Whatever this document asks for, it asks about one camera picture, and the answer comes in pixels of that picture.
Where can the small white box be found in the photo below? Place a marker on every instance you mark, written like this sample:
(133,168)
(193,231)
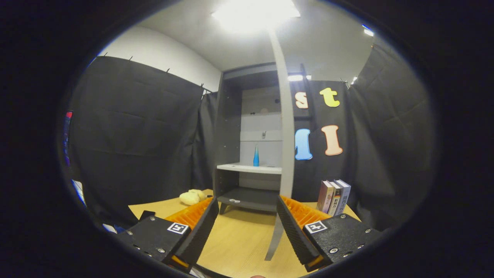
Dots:
(109,228)

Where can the white cabinet shelf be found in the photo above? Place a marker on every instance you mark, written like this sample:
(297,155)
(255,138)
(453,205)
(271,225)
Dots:
(249,168)

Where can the blue spine book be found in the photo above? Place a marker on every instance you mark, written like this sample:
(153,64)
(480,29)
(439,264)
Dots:
(344,197)

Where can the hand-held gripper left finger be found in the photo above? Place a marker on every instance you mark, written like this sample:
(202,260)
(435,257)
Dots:
(202,231)

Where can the grey cabinet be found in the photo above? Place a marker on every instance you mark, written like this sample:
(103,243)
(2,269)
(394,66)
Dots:
(227,135)

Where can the white spine book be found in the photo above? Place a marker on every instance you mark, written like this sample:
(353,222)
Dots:
(335,200)

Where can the blue and white tube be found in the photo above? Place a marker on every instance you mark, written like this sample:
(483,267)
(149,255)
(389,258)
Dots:
(256,158)

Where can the black backdrop cloth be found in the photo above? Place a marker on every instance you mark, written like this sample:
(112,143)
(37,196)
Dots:
(135,135)

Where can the pale yellow plush toy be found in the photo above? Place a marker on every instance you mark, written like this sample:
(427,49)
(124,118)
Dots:
(191,197)

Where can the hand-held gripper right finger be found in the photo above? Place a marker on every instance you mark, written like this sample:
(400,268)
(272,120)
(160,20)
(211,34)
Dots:
(295,231)

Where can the large ceiling light panel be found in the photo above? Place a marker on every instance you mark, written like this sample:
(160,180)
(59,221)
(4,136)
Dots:
(254,13)

